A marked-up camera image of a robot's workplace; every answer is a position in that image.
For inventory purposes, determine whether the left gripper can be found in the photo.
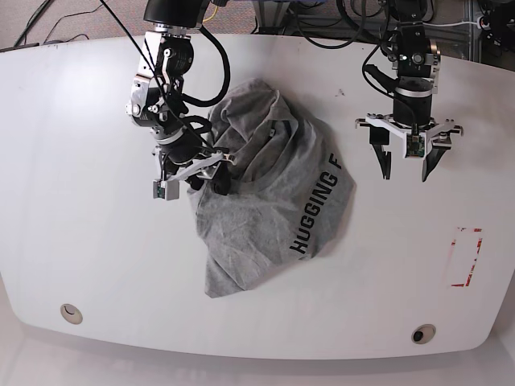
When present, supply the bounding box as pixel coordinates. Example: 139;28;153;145
354;86;464;183

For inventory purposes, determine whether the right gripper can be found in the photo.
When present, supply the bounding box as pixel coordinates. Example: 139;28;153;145
153;134;235;195

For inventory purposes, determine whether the grey Hugging Face t-shirt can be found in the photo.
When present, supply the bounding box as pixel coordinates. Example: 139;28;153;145
188;79;355;298

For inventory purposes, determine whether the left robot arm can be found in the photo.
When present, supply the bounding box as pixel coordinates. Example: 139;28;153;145
356;1;464;182

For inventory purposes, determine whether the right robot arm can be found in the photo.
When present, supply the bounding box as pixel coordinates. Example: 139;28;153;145
126;1;234;201

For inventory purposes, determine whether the red tape rectangle marking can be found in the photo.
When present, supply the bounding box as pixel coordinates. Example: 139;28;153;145
445;228;483;288

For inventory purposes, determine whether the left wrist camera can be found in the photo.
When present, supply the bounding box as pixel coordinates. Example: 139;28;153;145
405;134;426;158

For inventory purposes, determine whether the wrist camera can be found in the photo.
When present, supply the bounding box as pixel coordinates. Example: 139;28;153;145
152;179;179;201
405;134;426;158

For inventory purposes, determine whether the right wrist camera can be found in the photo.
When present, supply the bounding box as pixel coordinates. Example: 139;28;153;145
152;179;179;201

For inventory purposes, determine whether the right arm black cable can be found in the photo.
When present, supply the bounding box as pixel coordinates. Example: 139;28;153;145
176;23;233;138

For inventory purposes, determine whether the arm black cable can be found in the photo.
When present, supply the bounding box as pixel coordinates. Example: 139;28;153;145
176;23;233;138
360;39;399;101

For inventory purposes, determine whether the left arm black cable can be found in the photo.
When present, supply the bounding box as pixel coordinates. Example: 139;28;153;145
360;39;399;101

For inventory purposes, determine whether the white cable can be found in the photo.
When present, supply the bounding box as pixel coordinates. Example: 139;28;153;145
422;19;480;31

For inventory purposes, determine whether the aluminium frame rail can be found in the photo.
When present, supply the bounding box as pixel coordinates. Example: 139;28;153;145
253;1;482;63

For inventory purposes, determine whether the right table cable grommet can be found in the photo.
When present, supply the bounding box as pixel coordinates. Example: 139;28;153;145
411;324;436;345

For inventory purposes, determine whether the table cable grommet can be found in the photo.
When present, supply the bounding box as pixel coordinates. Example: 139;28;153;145
60;304;83;325
411;324;436;345

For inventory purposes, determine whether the left table cable grommet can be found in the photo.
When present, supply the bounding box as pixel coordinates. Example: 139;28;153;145
60;304;83;325

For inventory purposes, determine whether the black cable on floor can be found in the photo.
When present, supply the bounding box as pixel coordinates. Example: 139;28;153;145
11;0;112;47

